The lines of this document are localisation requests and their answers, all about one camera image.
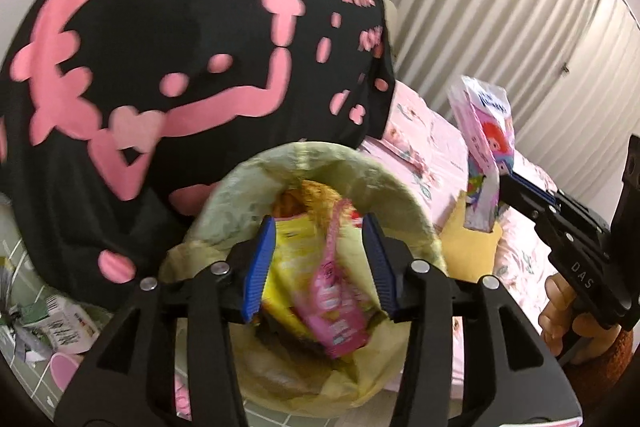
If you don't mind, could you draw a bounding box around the green grid mat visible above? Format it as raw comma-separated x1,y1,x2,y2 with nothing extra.
0,197,401,427

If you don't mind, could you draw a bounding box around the pink snack packet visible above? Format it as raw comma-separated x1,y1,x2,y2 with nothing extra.
292,199,372,360

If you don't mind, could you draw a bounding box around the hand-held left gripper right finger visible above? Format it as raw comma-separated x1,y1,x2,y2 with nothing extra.
362,213,586,427

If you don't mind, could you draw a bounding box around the orange snack bag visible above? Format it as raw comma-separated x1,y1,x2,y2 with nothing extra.
272,179,347,222

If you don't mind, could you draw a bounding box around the white crumpled wrapper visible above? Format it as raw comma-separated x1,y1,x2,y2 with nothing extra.
35,294,102,356

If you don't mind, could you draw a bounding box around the crumpled silver wrapper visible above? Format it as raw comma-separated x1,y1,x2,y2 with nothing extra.
0,257,52,364

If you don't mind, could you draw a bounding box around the yellow wafer packet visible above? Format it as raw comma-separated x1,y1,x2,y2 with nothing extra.
260,213,351,343

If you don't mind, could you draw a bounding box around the white cartoon print packet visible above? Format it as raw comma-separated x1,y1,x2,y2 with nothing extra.
446,75,516,233

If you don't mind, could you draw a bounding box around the pale yellow plastic bag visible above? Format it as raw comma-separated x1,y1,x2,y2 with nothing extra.
159,141,448,410

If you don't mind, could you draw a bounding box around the black shirt with pink print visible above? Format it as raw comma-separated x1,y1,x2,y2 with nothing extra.
0,0,397,314

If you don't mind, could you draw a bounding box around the person's right hand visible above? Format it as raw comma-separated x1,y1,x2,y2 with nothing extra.
539,273,623,366

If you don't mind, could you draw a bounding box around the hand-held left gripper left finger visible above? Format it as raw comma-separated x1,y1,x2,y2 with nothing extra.
52,215,277,427

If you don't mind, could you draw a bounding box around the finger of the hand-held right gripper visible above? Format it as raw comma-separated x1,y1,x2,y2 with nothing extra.
499,176,552,229
512,174,560,206

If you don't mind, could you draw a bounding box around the white pleated curtain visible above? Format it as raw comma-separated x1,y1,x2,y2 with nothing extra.
392,0,640,228

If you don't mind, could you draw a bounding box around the yellow cushion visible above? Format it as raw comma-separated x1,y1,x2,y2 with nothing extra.
440,192,504,286

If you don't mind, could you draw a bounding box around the pink printed bedsheet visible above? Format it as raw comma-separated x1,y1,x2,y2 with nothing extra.
357,79,576,400

